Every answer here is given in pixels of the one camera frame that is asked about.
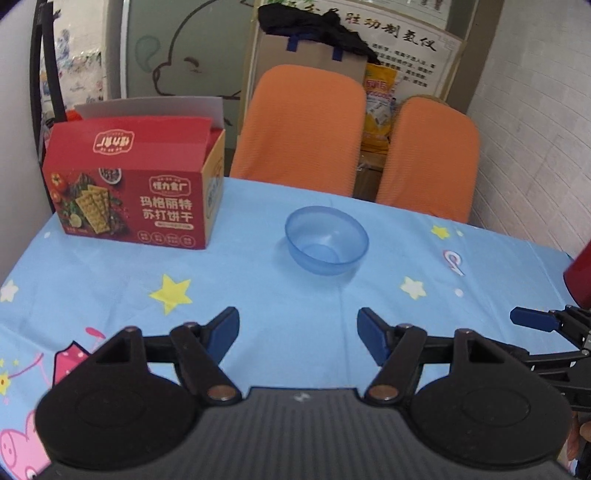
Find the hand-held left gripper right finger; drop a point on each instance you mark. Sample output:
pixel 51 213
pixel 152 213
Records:
pixel 371 334

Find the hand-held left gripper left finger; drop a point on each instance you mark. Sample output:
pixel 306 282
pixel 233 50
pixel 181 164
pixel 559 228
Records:
pixel 226 330

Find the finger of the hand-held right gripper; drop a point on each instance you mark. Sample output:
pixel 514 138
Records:
pixel 563 364
pixel 531 317

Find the blue plastic bowl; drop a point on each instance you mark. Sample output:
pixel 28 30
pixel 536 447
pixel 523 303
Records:
pixel 323 249

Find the blue cartoon pig tablecloth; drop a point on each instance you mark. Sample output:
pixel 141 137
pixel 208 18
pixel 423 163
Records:
pixel 277 295

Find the red thermos jug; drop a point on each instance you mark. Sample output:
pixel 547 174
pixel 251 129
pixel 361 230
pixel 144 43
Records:
pixel 579 277

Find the red cracker box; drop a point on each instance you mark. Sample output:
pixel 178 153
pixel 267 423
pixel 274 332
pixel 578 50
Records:
pixel 138 207

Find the cardboard box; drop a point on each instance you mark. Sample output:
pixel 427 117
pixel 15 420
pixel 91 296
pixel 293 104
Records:
pixel 369 175

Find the orange chair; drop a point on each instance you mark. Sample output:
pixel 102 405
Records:
pixel 429 157
pixel 295 129

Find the yellow plastic bag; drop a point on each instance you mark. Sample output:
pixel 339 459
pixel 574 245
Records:
pixel 376 83

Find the colourful printed sheet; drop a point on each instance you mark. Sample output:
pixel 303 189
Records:
pixel 78 78

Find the frosted glass door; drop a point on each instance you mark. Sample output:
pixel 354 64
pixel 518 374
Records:
pixel 194 37

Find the black cloth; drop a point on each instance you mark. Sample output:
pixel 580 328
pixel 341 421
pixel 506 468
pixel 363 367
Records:
pixel 304 23

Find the wall poster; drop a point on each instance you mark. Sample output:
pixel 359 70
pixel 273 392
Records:
pixel 415 50

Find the black metal frame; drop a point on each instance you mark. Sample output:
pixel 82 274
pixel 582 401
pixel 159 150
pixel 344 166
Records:
pixel 46 69

